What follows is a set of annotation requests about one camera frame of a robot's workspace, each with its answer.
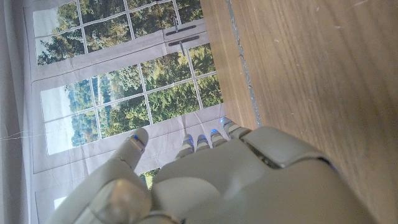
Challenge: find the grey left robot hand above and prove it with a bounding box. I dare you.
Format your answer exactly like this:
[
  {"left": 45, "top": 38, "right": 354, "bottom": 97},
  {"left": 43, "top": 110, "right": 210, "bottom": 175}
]
[{"left": 45, "top": 117, "right": 377, "bottom": 224}]

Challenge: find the printed window backdrop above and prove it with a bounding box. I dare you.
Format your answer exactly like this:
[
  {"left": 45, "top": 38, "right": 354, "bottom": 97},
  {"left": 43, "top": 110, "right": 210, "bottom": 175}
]
[{"left": 0, "top": 0, "right": 228, "bottom": 224}]

